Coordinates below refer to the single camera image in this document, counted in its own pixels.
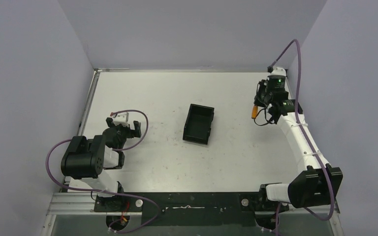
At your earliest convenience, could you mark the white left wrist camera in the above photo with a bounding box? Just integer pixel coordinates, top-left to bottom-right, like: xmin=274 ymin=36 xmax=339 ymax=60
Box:
xmin=110 ymin=112 xmax=129 ymax=126

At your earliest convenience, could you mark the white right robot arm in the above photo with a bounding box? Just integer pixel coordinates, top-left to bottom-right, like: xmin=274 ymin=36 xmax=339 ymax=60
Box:
xmin=254 ymin=75 xmax=343 ymax=211

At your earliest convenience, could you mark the orange handled screwdriver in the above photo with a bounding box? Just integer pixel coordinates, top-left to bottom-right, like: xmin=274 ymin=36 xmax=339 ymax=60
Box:
xmin=251 ymin=104 xmax=259 ymax=119

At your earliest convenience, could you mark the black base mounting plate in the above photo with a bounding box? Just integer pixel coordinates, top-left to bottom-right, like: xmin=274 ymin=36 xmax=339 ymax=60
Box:
xmin=94 ymin=192 xmax=289 ymax=230

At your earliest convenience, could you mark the aluminium front frame rail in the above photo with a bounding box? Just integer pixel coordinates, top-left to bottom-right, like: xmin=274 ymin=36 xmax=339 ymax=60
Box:
xmin=45 ymin=191 xmax=340 ymax=216

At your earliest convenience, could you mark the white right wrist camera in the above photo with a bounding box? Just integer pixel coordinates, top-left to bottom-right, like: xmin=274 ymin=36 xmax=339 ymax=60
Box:
xmin=267 ymin=66 xmax=287 ymax=77

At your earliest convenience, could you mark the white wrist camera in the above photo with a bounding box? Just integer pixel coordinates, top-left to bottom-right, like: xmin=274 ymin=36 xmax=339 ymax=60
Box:
xmin=267 ymin=66 xmax=287 ymax=77
xmin=110 ymin=112 xmax=129 ymax=126

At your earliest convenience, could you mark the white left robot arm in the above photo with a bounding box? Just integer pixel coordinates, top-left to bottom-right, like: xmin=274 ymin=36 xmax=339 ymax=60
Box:
xmin=61 ymin=115 xmax=142 ymax=212

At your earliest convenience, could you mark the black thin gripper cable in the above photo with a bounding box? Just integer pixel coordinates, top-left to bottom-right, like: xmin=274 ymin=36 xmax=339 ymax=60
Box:
xmin=253 ymin=106 xmax=276 ymax=127

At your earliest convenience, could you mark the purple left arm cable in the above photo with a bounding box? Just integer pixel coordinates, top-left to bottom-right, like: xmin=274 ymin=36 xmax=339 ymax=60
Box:
xmin=45 ymin=109 xmax=161 ymax=235

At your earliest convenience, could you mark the black plastic bin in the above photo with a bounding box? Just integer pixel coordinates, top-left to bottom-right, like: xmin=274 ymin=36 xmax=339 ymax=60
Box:
xmin=183 ymin=104 xmax=215 ymax=145

